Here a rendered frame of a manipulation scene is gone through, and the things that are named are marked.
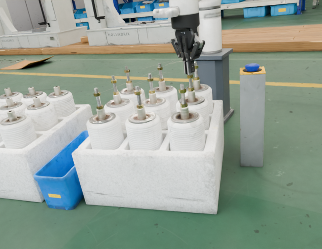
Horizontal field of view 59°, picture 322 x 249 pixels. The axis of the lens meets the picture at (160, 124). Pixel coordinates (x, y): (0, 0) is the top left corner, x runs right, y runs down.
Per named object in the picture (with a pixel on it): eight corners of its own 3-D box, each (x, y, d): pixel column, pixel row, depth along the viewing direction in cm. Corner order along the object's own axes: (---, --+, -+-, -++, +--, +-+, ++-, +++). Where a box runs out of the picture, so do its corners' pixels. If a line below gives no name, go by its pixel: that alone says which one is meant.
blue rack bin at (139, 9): (148, 10, 636) (146, 0, 628) (162, 9, 617) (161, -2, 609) (135, 13, 598) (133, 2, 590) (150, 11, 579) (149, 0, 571)
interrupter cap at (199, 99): (208, 103, 82) (208, 101, 82) (182, 108, 81) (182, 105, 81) (200, 96, 89) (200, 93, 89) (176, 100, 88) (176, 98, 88)
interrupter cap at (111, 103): (107, 101, 95) (107, 99, 94) (130, 98, 95) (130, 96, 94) (105, 109, 88) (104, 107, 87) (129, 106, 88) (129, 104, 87)
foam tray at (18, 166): (26, 140, 135) (14, 104, 128) (99, 143, 123) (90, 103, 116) (-49, 192, 102) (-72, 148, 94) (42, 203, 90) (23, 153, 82)
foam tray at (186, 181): (129, 142, 120) (121, 102, 113) (224, 143, 110) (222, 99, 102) (85, 204, 86) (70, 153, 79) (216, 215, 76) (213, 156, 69)
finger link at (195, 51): (195, 40, 72) (187, 56, 77) (199, 46, 72) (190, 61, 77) (204, 38, 73) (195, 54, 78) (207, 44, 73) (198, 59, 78)
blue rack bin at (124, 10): (133, 12, 661) (131, 2, 652) (147, 10, 642) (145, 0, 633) (119, 14, 623) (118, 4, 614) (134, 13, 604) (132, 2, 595)
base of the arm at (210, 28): (205, 49, 127) (203, 8, 120) (225, 49, 123) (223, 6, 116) (196, 54, 120) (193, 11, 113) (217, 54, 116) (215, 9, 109)
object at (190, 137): (169, 171, 85) (161, 115, 77) (198, 162, 87) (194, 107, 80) (181, 189, 76) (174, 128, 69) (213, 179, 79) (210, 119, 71)
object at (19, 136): (29, 160, 102) (12, 113, 94) (52, 162, 99) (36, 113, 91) (9, 176, 93) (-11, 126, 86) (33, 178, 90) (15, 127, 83)
